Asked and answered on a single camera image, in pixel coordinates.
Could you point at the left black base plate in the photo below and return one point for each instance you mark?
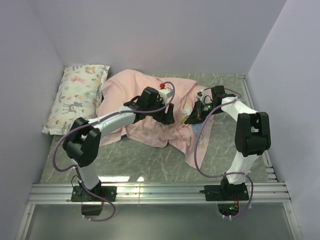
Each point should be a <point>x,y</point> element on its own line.
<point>79,194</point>

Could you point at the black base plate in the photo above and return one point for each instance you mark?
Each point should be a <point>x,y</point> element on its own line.
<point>79,194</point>
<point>218,193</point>

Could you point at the aluminium mounting rail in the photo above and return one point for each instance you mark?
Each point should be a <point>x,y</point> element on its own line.
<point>158,193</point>

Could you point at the pink pillowcase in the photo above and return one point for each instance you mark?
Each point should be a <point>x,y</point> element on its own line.
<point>128,85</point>

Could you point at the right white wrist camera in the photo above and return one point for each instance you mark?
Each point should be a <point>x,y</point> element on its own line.
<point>201,96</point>

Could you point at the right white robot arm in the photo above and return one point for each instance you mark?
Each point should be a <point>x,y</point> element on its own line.
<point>252,138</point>

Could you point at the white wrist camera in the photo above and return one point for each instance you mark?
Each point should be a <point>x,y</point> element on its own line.
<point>165,93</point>
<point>201,96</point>

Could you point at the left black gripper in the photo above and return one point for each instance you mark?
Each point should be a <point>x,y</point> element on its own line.
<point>166,118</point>

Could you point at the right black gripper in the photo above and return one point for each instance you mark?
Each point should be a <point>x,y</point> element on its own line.
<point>196,116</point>

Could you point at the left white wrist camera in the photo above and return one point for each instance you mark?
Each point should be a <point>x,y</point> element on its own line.
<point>165,93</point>

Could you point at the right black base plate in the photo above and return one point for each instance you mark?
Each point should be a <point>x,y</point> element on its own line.
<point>218,193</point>

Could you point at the white patterned pillow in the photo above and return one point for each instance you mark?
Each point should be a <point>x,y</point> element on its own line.
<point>79,95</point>

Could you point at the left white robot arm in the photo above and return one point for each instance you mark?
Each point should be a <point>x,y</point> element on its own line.
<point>82,142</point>

